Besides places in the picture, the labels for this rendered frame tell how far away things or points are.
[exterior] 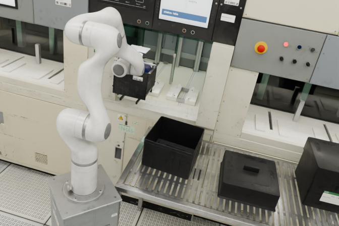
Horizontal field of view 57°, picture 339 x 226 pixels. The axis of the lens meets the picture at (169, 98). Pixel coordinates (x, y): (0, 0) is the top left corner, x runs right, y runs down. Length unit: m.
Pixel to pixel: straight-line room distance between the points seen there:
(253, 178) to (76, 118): 0.93
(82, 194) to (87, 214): 0.09
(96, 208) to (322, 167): 1.09
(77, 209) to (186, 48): 1.74
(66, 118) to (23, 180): 1.54
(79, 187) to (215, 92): 0.91
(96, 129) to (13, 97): 1.30
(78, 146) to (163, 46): 1.63
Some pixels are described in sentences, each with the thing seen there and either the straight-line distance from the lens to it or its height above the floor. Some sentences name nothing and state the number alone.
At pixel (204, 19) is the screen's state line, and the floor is 1.51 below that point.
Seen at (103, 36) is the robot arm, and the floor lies 1.53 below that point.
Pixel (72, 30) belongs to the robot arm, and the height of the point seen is 1.53.
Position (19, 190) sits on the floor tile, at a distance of 2.78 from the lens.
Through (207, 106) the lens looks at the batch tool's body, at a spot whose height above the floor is 1.02.
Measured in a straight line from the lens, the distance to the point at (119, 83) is 1.92.
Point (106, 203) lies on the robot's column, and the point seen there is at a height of 0.76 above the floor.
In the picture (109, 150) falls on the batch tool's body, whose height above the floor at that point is 0.46.
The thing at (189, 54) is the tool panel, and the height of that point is 0.99.
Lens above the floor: 1.90
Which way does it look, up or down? 27 degrees down
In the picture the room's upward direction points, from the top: 9 degrees clockwise
